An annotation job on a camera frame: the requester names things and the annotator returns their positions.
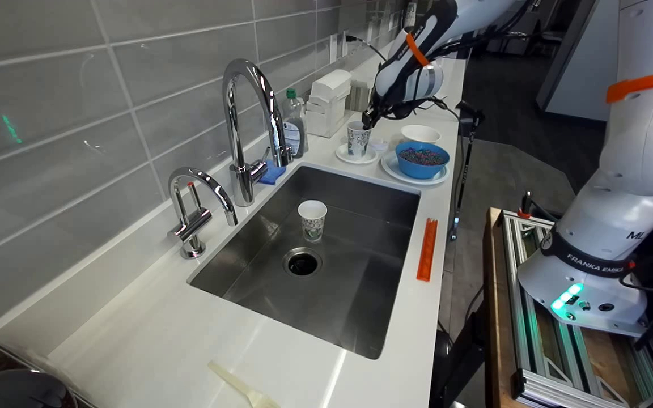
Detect blue bowl of beads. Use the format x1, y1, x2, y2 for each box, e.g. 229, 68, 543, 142
394, 142, 449, 180

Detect black tripod stand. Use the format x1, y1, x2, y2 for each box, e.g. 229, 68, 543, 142
449, 102, 485, 241

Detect tall chrome faucet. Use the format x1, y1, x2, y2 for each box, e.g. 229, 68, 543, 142
223, 58, 293, 206

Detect orange tape strip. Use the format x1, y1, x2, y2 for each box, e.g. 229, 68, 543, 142
418, 219, 437, 283

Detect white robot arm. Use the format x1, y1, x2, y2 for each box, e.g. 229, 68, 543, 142
364, 0, 653, 339

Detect small chrome faucet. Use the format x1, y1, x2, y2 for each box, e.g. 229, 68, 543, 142
169, 168, 238, 259

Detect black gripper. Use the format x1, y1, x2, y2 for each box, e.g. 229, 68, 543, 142
360, 98, 418, 132

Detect white bowl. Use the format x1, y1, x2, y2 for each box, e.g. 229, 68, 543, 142
399, 126, 440, 143

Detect white plate under bowl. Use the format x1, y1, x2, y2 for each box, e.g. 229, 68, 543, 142
378, 149, 452, 189

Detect green cap soap bottle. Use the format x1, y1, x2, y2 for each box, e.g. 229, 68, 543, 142
284, 89, 308, 160

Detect blue sponge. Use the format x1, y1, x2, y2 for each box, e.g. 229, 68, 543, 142
258, 164, 285, 187

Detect stainless steel sink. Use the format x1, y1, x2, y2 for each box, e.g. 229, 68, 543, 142
191, 168, 420, 360

